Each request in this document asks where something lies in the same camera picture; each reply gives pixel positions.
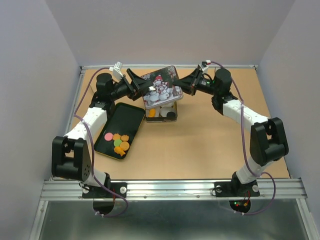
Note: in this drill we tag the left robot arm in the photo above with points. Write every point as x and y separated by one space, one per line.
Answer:
73 155

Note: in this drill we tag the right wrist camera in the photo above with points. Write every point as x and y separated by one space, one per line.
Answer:
204 66

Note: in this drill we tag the orange blob cookie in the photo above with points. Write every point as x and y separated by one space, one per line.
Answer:
124 138

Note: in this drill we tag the black cookie tray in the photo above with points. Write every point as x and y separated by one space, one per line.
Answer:
126 120

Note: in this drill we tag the orange fish cookie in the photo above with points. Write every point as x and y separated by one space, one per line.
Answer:
152 113

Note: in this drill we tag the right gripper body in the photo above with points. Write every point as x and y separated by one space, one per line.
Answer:
202 84

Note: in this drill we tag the green round cookie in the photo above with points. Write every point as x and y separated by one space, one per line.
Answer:
117 142

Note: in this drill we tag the white paper cup front left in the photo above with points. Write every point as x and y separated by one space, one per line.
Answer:
157 114

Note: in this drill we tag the orange animal cookie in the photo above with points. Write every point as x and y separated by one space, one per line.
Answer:
116 137

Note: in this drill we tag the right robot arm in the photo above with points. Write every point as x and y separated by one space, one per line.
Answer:
264 139

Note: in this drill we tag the black sandwich cookie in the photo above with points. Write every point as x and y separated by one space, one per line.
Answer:
171 115

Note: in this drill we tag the white paper cup front right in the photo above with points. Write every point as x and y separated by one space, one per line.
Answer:
165 109

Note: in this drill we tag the gold tin lid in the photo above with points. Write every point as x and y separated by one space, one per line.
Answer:
164 91

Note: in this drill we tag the pink round cookie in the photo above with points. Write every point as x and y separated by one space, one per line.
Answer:
108 136

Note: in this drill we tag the tan biscuit cookie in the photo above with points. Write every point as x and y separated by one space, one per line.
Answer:
124 145

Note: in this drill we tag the white paper cup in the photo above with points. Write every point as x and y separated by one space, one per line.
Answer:
157 114
165 109

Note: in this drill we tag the aluminium front rail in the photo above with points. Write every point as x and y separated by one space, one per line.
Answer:
163 190

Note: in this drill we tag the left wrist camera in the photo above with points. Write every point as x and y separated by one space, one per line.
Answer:
116 70

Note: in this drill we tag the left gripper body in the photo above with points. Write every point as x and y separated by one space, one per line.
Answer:
123 88

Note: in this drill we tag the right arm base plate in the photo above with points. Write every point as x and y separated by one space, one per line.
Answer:
224 189

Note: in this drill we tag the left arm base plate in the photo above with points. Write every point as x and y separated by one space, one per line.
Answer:
96 192

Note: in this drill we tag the gold square tin box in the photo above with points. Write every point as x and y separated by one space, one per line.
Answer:
162 119

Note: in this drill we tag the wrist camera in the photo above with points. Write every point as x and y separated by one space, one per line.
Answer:
116 70
204 66

